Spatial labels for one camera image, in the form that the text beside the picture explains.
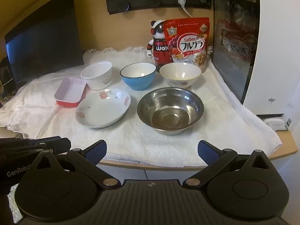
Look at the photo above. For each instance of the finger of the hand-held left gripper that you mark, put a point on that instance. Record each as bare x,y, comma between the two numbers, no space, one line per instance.
35,144

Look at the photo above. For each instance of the stainless steel bowl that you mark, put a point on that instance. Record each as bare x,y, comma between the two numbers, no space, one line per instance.
168,112

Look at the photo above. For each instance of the white floral plate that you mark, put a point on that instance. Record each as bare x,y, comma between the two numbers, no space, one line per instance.
100,110

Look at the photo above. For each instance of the white square container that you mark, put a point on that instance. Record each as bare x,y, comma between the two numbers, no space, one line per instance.
70,91

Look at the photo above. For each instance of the dark patterned object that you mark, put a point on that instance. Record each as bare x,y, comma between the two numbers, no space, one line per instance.
5,82

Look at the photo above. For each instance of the red cereal bag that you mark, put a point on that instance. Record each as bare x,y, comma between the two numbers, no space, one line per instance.
187,42

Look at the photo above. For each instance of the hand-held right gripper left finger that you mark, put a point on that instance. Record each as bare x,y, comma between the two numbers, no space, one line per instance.
96,152

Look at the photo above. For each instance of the black computer monitor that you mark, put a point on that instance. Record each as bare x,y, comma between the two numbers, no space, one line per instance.
42,39

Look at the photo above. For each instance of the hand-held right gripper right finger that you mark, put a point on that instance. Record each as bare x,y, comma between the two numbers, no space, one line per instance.
207,152

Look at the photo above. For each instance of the black wall power strip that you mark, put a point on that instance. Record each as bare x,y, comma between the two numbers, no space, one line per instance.
145,3

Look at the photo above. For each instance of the small white device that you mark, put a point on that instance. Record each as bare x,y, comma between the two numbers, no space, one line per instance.
276,124

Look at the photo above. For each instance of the red black robot figurine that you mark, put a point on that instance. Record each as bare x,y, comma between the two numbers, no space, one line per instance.
159,49

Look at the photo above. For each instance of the blue bowl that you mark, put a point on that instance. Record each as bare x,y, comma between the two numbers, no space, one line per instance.
138,83

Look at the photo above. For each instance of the white fluffy cloth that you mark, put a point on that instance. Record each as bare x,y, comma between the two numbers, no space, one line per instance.
145,143

